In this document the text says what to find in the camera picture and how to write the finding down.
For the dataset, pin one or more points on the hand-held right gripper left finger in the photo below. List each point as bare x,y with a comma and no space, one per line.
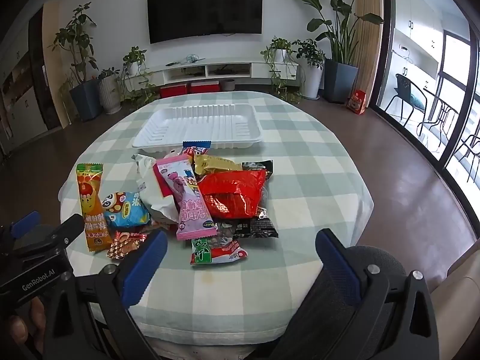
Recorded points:
144,270

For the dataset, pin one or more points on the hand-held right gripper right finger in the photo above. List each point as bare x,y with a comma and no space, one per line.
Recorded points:
337,266

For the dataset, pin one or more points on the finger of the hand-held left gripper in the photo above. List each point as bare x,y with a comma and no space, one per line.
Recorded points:
24,223
71,228

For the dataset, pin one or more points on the orange snack packet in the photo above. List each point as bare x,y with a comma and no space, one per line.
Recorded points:
90,206

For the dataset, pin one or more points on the brown star-print snack packet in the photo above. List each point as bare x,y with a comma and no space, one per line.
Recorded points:
123,245

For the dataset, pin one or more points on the blue panda snack packet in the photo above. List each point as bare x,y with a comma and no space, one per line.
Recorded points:
125,208

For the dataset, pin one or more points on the green snack packet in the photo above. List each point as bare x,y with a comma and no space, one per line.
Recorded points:
213,253

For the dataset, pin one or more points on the white round-label snack packet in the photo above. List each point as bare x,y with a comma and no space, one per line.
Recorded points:
152,191

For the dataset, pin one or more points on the pink cartoon snack packet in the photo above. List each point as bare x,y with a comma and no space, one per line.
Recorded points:
187,198

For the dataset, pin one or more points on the black snack packet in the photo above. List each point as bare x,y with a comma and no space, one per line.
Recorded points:
258,228

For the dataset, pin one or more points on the red and white snack packet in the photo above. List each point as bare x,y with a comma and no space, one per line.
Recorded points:
162,183

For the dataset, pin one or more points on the gold snack packet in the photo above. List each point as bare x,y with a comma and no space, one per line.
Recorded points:
215,164

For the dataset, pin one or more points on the white plastic tray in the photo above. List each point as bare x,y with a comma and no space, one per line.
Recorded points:
198,123

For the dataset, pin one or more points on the person's left hand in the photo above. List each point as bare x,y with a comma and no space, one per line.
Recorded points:
37,315

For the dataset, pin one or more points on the green checked tablecloth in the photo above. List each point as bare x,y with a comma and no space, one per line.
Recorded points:
300,157

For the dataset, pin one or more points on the beige sofa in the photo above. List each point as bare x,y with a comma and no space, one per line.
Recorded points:
457,307

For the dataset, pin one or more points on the leafy plant in dark pot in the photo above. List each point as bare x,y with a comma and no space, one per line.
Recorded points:
86,99

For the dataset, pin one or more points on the plant in white ribbed pot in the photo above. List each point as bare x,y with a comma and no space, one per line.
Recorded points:
109,95

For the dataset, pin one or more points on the red paper bag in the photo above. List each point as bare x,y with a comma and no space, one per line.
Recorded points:
356,102

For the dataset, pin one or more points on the red storage box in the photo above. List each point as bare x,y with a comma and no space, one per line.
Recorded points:
173,90
204,87

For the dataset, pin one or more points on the trailing plant small white pot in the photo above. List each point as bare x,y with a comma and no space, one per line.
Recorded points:
133,68
279,55

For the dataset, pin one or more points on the black metal chair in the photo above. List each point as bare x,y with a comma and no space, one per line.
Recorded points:
473,146

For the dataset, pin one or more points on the large-leaf plant dark square pot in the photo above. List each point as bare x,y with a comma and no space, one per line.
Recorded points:
339,80

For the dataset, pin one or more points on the bushy plant tall white pot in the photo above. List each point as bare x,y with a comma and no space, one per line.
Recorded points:
311,80

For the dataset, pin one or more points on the black chair teal cushion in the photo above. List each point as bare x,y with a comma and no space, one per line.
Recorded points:
405,88

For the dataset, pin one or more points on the black balcony table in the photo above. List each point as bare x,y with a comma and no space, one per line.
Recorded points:
442,107

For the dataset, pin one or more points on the empty grey flower pot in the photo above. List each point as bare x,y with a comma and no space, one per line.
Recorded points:
227,84

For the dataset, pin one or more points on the white television cabinet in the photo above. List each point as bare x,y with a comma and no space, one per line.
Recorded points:
262,69

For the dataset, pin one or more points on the black device in cabinet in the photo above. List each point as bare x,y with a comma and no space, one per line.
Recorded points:
225,70

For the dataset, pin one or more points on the black framed glass door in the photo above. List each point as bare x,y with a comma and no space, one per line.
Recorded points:
382,45

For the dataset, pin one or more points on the beige curtain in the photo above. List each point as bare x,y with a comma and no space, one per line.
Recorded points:
369,37

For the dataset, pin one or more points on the white balcony cabinet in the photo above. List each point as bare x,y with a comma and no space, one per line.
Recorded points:
412,15

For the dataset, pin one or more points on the built-in wall cabinet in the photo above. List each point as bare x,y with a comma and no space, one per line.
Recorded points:
22,108

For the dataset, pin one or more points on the wall television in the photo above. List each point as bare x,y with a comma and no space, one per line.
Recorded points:
204,9

